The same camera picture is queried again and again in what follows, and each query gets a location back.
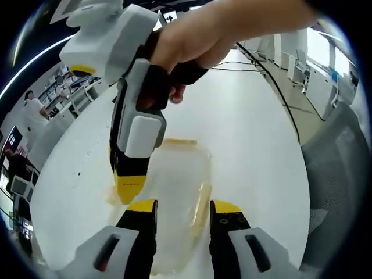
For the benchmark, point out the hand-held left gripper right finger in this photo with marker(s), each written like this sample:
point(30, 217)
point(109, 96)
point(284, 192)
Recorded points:
point(229, 241)

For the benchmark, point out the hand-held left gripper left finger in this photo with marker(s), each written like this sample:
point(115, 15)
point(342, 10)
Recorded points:
point(136, 232)

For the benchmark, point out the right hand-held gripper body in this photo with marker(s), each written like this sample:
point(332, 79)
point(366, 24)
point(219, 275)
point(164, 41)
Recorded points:
point(116, 40)

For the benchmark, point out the clear box with yellow plastic buckles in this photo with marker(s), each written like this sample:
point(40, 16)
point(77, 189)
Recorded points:
point(174, 174)

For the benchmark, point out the person's right hand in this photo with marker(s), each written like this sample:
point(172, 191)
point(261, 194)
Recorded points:
point(186, 43)

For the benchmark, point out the white office chair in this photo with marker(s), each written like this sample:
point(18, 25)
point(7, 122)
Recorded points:
point(81, 101)

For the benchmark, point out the long ceiling light strip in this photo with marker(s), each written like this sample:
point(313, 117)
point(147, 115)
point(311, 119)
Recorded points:
point(29, 78)

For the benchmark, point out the grey mesh office chair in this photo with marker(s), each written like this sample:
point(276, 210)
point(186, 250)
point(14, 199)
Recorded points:
point(334, 180)

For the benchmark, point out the row of white desks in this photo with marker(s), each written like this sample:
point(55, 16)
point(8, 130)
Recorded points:
point(319, 75)

